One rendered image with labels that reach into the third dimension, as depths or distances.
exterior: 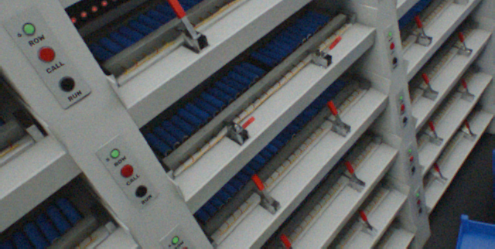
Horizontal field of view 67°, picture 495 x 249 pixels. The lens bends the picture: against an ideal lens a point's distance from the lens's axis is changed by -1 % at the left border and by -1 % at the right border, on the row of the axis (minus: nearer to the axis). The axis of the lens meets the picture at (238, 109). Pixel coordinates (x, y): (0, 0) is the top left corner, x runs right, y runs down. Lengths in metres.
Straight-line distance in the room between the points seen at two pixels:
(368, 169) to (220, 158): 0.55
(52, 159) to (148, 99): 0.15
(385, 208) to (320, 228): 0.32
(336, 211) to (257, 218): 0.29
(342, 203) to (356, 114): 0.24
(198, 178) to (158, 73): 0.20
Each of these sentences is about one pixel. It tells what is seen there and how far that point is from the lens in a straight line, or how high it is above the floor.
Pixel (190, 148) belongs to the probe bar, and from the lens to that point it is 0.69.
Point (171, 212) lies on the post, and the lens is 0.65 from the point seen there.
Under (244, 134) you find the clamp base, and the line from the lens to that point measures 0.71.
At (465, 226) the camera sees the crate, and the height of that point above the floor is 0.04.
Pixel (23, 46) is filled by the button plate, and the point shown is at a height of 1.22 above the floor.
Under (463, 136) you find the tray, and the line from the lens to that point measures 1.79.
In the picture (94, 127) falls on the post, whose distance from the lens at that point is 0.54.
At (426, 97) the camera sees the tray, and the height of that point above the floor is 0.51.
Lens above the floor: 1.29
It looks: 30 degrees down
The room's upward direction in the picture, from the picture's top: 24 degrees counter-clockwise
